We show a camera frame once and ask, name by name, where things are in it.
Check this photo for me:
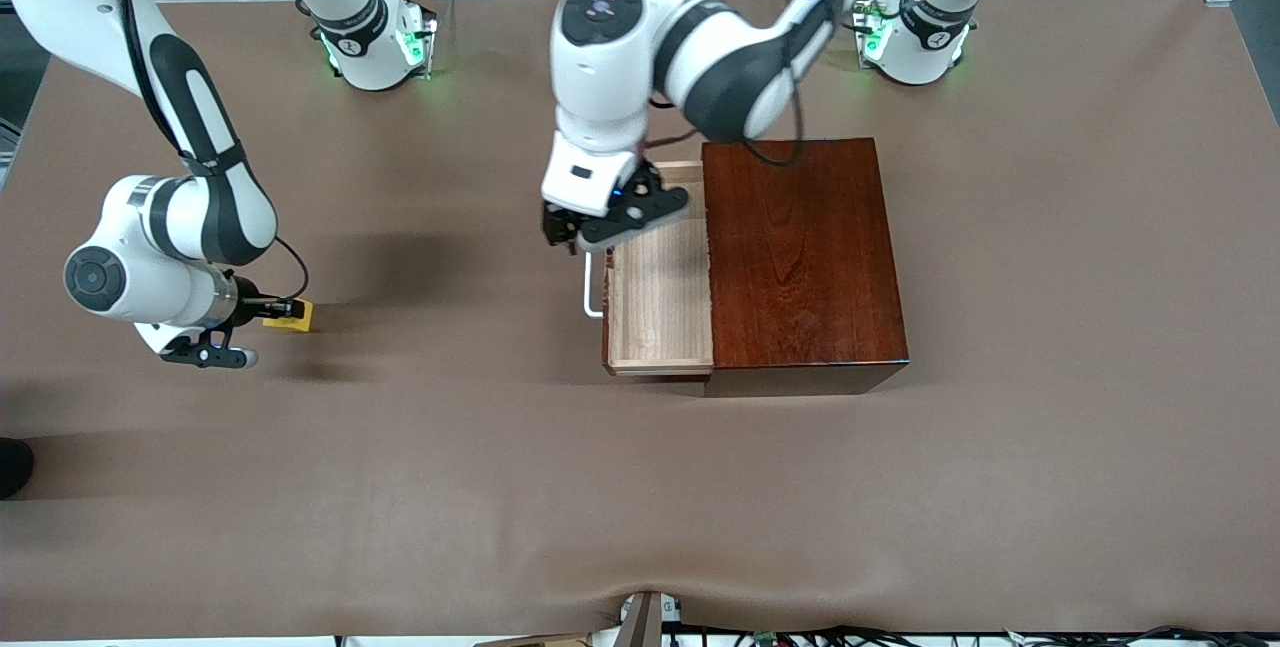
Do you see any brown table cover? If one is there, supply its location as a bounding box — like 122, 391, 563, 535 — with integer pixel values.
0, 0, 1280, 640

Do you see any yellow wooden block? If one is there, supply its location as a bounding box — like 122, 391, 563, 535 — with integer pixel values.
262, 299, 315, 333

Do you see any light wood drawer brown front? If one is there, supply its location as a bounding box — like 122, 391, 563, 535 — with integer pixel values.
602, 160, 717, 380

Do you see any grey camera mount pole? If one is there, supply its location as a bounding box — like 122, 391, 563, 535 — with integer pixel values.
612, 590, 683, 647

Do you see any black round object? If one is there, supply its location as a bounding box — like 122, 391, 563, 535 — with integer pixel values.
0, 437, 36, 500

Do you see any dark brown wooden cabinet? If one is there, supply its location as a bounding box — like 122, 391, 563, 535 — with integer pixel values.
700, 137, 911, 398

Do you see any white metal drawer handle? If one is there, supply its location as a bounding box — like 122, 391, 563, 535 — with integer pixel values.
583, 249, 613, 318

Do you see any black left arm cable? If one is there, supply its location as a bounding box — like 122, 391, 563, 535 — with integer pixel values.
640, 0, 901, 168

